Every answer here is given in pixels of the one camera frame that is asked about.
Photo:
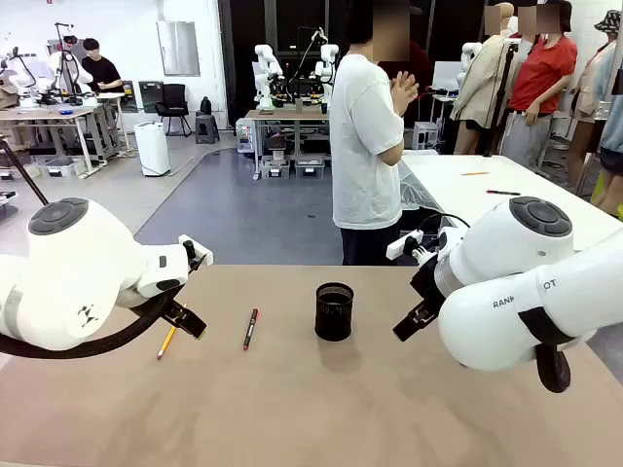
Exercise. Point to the yellow pencil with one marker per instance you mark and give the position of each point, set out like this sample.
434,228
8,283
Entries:
166,343
474,173

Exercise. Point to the person in red shirt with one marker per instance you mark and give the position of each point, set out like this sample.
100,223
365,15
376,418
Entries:
540,78

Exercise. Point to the person's right hand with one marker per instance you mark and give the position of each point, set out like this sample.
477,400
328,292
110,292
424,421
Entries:
401,92

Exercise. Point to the white monitor screen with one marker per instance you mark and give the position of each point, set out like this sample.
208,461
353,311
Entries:
445,75

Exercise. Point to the black mesh pen holder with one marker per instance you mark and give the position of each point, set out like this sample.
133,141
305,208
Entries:
334,321

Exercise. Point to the wooden background table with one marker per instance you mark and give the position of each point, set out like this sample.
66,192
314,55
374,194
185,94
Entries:
287,115

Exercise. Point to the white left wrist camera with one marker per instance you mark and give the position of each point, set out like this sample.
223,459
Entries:
202,254

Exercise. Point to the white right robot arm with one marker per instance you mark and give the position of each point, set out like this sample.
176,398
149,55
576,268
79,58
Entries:
511,243

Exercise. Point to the black marker with red ends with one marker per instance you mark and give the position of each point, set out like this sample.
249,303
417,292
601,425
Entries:
250,330

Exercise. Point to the stacked dark stools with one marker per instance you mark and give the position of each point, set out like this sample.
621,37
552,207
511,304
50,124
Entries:
208,129

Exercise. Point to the black tripod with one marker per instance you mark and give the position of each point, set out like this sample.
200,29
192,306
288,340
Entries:
26,177

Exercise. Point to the black office chair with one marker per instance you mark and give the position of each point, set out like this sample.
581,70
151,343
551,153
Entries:
172,99

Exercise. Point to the grey metal wall panel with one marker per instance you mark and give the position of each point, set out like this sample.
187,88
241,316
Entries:
178,48

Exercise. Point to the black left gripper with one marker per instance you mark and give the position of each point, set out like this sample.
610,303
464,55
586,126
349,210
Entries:
191,255

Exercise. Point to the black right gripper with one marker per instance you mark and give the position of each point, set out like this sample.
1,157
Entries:
424,282

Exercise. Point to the black pen with red cap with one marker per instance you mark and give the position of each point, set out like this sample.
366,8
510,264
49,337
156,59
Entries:
503,192

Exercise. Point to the white table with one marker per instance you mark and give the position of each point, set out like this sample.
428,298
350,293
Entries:
511,214

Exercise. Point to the person in white t-shirt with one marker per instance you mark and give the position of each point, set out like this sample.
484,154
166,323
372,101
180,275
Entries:
362,146

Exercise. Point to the person in dark red top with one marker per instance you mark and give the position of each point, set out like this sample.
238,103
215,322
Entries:
424,58

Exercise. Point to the mannequin in beige coat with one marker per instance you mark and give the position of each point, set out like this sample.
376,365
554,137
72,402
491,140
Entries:
479,87

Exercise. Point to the person in black shirt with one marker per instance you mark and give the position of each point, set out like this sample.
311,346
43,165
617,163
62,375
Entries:
102,73

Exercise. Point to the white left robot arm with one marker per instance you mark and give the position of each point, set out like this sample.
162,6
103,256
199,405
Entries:
73,272

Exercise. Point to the mannequin with bucket hat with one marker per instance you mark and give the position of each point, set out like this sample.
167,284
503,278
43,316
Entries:
596,87

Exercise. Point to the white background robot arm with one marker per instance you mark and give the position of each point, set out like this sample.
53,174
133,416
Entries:
265,73
327,68

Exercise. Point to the lit computer tower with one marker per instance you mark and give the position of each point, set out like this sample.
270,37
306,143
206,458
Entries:
245,136

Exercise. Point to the person's left hand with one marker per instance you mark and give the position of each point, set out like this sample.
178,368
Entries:
415,87

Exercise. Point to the black bag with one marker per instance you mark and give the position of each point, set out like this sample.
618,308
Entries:
206,105

